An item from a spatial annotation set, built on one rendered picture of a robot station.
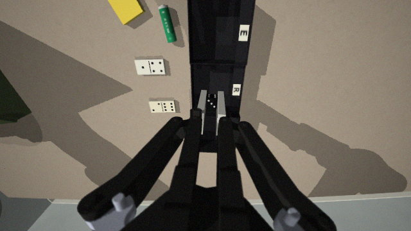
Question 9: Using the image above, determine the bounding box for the black three-compartment bin rack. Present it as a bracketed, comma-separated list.
[188, 0, 256, 153]

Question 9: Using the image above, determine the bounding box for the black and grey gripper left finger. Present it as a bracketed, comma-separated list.
[77, 90, 207, 231]

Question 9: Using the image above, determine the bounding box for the green aa battery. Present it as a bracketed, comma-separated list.
[159, 4, 177, 43]

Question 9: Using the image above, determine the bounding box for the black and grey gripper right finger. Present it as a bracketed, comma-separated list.
[216, 91, 337, 231]

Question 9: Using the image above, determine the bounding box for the yellow rectangular block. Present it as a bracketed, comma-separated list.
[108, 0, 145, 25]

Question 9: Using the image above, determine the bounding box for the black die with white pips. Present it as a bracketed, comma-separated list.
[205, 94, 218, 109]

